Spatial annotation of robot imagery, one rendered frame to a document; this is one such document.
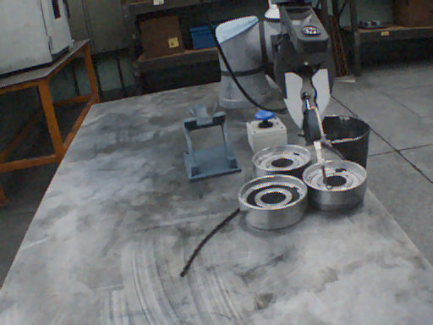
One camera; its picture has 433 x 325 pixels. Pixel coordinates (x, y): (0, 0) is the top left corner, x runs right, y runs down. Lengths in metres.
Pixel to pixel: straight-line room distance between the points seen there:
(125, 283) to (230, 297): 0.15
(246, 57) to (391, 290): 0.79
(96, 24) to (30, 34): 1.72
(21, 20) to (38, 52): 0.23
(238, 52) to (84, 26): 3.43
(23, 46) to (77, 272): 2.32
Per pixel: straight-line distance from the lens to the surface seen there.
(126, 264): 0.64
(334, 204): 0.68
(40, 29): 2.82
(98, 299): 0.60
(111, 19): 4.45
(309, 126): 0.68
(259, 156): 0.81
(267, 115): 0.90
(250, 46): 1.16
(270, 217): 0.64
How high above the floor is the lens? 1.17
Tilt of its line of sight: 24 degrees down
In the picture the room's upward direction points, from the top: 9 degrees counter-clockwise
